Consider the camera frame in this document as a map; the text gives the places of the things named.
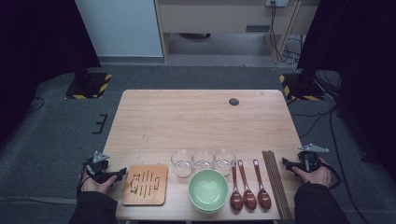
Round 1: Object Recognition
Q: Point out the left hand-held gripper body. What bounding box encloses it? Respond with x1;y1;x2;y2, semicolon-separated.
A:
83;151;118;185

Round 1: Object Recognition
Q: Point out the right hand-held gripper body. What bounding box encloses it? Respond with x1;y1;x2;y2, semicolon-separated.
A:
297;143;331;172

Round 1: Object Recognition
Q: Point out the row of brown chopsticks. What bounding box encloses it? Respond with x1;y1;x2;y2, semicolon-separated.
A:
262;150;293;220

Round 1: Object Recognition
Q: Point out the wooden coaster with cut-outs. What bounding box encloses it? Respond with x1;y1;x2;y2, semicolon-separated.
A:
121;163;168;207

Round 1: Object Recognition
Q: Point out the dark red wooden spoon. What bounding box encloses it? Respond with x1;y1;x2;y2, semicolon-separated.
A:
229;164;244;213
252;159;273;211
236;159;258;211

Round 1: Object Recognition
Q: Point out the clear glass cup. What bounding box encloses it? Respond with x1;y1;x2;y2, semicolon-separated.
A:
191;148;217;174
170;149;194;178
214;147;237;176

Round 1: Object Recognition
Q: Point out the person's right hand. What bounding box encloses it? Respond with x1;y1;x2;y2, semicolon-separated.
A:
292;158;332;189

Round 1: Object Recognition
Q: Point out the person's left hand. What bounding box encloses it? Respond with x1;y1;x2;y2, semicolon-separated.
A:
81;173;118;195

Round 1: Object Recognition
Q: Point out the black stand base striped edge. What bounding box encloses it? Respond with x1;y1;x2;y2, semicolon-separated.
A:
64;70;112;100
278;73;325;101

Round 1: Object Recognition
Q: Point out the black curtain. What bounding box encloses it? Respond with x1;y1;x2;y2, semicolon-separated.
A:
297;0;396;181
0;0;102;147

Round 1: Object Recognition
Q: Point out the white panel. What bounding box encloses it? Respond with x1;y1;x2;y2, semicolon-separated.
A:
74;0;164;59

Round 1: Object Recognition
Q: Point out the left hand-held gripper cable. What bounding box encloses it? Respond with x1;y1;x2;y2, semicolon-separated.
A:
76;157;94;200

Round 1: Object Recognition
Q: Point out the hand-held gripper cable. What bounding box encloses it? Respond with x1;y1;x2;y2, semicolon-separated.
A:
323;162;343;190
76;157;94;200

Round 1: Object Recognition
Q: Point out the right hand-held gripper cable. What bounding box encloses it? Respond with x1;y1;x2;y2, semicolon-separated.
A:
323;162;343;190

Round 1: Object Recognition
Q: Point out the long black floor cable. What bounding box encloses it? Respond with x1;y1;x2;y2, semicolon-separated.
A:
329;106;371;224

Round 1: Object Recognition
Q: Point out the thin black floor cable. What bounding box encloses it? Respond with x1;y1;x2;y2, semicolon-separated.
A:
26;96;45;114

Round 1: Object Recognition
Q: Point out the bundle of black cables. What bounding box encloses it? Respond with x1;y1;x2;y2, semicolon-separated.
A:
269;3;304;72

